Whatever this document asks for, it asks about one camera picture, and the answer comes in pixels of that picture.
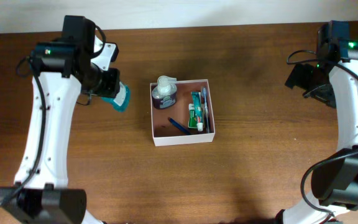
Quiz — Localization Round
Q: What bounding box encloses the teal mouthwash bottle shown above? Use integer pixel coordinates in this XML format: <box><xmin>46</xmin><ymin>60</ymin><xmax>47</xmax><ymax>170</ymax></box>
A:
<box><xmin>102</xmin><ymin>82</ymin><xmax>131</xmax><ymax>112</ymax></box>

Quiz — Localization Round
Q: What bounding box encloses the blue disposable razor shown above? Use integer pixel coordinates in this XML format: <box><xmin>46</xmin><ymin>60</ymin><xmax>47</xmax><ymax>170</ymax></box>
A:
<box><xmin>168</xmin><ymin>117</ymin><xmax>191</xmax><ymax>135</ymax></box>

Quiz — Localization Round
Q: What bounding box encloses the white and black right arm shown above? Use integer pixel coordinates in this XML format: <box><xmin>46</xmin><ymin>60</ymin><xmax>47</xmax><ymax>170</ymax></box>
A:
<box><xmin>274</xmin><ymin>38</ymin><xmax>358</xmax><ymax>223</ymax></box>

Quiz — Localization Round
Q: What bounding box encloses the white cardboard box pink interior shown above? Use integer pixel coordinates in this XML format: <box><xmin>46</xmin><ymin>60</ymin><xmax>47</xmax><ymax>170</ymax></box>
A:
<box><xmin>150</xmin><ymin>79</ymin><xmax>216</xmax><ymax>146</ymax></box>

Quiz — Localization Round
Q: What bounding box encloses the green soap packet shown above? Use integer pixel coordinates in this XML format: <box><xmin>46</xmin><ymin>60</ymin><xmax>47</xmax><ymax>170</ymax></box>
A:
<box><xmin>188</xmin><ymin>103</ymin><xmax>204</xmax><ymax>132</ymax></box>

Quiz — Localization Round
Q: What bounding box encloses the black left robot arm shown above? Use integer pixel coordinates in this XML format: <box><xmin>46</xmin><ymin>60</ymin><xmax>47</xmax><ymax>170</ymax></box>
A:
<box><xmin>0</xmin><ymin>16</ymin><xmax>131</xmax><ymax>223</ymax></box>

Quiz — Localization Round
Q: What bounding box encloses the toothpaste tube white cap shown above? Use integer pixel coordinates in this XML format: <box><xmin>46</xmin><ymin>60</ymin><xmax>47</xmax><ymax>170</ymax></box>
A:
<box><xmin>189</xmin><ymin>91</ymin><xmax>204</xmax><ymax>132</ymax></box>

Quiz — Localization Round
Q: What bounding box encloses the blue and white toothbrush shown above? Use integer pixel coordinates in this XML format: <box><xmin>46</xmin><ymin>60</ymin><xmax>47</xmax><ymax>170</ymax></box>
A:
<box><xmin>201</xmin><ymin>86</ymin><xmax>210</xmax><ymax>133</ymax></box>

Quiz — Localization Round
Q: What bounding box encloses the clear foaming soap pump bottle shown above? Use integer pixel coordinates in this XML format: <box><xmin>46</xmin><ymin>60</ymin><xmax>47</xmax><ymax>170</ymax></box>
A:
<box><xmin>152</xmin><ymin>75</ymin><xmax>177</xmax><ymax>110</ymax></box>

